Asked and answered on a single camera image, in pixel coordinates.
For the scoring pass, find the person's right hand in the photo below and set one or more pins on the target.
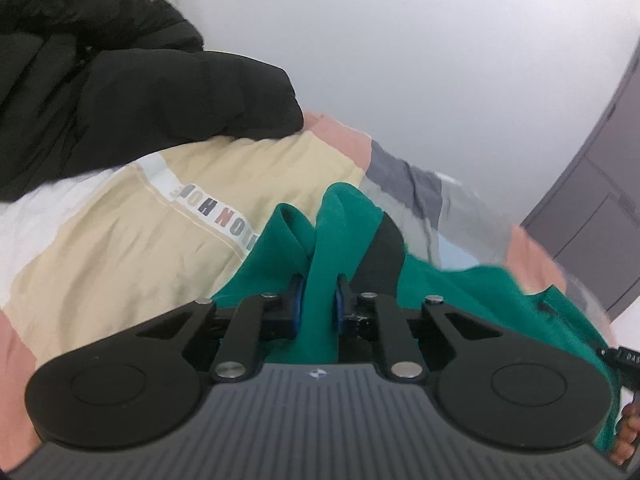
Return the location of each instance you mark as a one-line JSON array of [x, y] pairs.
[[627, 434]]

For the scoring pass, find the patchwork colour bed cover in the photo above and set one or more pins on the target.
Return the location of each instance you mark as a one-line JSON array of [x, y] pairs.
[[86, 257]]

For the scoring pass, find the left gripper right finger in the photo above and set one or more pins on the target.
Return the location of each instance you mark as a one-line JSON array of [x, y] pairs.
[[372, 329]]

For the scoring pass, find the grey door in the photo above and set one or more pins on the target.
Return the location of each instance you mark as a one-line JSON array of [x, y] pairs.
[[589, 220]]

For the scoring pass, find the green sweatshirt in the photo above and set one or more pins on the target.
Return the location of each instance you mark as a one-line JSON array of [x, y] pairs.
[[336, 242]]

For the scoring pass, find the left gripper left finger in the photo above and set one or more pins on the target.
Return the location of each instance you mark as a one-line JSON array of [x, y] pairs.
[[246, 329]]

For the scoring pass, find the black jacket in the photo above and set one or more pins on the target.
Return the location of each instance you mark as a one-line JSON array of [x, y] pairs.
[[88, 85]]

